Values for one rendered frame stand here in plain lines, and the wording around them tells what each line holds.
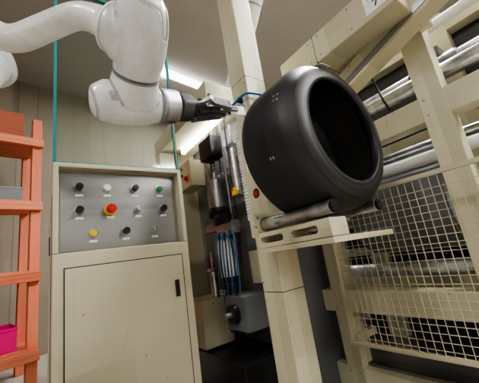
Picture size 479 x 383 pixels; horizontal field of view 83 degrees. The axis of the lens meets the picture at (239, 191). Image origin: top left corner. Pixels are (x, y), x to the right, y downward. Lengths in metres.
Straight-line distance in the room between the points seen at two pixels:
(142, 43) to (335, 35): 1.03
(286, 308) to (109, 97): 0.98
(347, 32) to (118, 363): 1.65
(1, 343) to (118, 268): 2.07
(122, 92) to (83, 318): 0.87
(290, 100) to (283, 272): 0.69
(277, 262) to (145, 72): 0.87
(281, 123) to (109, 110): 0.50
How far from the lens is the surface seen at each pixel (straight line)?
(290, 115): 0.90
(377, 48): 1.50
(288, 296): 1.22
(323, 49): 1.51
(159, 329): 1.33
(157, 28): 0.64
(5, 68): 1.16
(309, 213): 0.95
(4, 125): 3.62
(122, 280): 1.27
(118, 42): 0.66
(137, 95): 0.68
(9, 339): 3.24
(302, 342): 1.29
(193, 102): 0.78
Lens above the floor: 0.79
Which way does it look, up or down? 13 degrees up
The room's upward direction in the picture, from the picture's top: 9 degrees counter-clockwise
